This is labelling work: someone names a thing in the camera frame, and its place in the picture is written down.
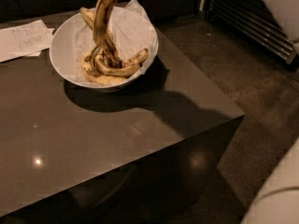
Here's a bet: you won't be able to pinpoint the long spotted yellow banana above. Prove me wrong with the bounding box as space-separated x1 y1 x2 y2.
93 0 121 68

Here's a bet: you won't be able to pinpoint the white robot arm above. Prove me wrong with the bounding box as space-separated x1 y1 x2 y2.
104 21 299 224

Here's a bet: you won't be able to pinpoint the small banana upper right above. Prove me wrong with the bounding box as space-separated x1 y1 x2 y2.
122 49 148 68

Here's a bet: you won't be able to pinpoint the small banana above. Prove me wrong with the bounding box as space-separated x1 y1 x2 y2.
93 55 140 77
80 53 126 86
122 49 148 68

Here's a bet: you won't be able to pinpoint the white bowl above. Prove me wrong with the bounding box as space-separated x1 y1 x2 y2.
50 7 159 92

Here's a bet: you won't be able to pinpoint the small banana middle right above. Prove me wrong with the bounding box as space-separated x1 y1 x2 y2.
93 55 140 77

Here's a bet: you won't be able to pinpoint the small banana bottom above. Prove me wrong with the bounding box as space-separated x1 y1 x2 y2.
80 53 126 86

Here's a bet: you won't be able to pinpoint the small bananas back left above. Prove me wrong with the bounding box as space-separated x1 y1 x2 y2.
82 46 101 72

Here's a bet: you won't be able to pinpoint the white paper sheets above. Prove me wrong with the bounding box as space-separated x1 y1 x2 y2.
0 20 53 63

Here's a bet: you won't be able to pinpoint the black slatted vent appliance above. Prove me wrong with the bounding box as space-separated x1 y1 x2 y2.
207 0 299 70

